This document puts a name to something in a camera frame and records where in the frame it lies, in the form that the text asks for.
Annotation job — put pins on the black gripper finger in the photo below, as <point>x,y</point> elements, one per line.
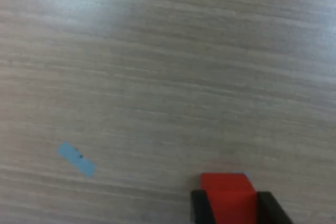
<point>269,211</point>
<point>200,208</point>

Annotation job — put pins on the red cube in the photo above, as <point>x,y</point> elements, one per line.
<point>228,197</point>

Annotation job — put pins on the light blue tape piece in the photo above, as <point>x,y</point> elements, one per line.
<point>246,175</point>
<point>76,159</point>

